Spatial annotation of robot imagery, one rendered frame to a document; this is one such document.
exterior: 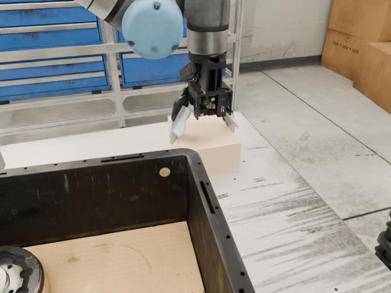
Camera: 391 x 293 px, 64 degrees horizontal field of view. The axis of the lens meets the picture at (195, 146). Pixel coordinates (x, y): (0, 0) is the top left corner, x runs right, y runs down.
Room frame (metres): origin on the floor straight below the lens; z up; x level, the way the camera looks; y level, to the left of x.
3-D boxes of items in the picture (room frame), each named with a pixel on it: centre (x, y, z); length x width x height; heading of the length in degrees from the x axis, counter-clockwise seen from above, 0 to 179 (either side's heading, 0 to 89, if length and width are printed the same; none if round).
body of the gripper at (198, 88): (0.58, -0.02, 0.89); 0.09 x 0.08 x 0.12; 17
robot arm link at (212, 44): (0.59, -0.02, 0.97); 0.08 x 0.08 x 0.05
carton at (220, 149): (0.61, -0.01, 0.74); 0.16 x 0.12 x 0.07; 17
